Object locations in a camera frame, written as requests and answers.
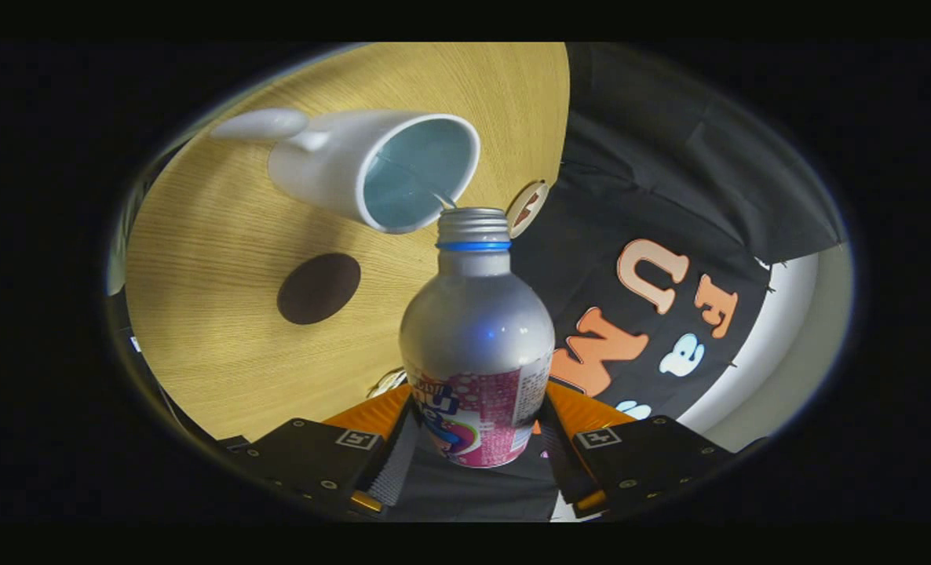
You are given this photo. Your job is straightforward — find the black backdrop cloth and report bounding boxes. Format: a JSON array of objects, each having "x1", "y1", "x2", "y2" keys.
[{"x1": 391, "y1": 43, "x2": 843, "y2": 523}]

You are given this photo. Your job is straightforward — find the dark round coaster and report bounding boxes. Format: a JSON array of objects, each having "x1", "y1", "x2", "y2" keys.
[{"x1": 277, "y1": 253, "x2": 362, "y2": 326}]

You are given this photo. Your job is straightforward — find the white cup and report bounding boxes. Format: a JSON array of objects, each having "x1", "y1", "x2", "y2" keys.
[{"x1": 210, "y1": 108, "x2": 482, "y2": 235}]

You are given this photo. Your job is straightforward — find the silver juice bottle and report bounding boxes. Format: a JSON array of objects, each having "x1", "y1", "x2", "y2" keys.
[{"x1": 400, "y1": 207, "x2": 556, "y2": 469}]

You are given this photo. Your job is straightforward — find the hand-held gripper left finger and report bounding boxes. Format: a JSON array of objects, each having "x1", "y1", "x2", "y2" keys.
[{"x1": 234, "y1": 382, "x2": 421, "y2": 519}]

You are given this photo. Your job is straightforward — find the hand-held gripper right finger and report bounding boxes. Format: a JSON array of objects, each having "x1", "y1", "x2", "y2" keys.
[{"x1": 540, "y1": 380, "x2": 737, "y2": 517}]

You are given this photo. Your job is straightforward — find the white round plate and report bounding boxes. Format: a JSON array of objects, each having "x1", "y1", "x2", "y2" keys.
[{"x1": 506, "y1": 180, "x2": 550, "y2": 239}]

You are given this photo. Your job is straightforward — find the wooden table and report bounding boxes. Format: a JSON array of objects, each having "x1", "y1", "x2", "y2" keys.
[{"x1": 124, "y1": 43, "x2": 571, "y2": 442}]

